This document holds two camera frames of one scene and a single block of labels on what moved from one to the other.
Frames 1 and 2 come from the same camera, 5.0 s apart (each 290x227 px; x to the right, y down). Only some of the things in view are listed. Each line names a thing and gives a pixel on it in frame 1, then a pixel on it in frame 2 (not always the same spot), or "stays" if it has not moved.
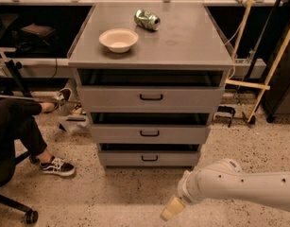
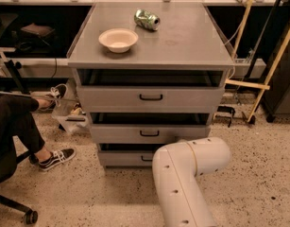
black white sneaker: (55, 165) → (57, 158)
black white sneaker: (62, 101) → (59, 92)
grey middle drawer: (150, 133) stays
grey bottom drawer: (149, 158) stays
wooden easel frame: (265, 87) stays
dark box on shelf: (38, 30) stays
